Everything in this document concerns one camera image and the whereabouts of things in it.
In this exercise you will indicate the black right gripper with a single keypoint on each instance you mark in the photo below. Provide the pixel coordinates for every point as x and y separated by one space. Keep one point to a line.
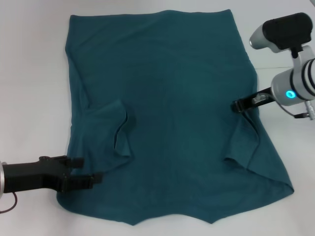
267 94

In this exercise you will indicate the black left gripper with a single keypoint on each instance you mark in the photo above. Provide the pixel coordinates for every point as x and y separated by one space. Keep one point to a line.
29 177

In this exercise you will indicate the teal blue shirt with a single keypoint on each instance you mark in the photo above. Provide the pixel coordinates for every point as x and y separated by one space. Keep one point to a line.
172 98

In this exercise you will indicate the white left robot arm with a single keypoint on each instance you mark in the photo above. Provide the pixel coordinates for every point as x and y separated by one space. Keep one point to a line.
2 179

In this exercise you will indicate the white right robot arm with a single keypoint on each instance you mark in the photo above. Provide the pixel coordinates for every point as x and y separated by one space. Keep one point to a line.
297 81

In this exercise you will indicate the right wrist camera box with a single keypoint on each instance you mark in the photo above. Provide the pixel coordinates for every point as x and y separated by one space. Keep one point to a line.
285 29

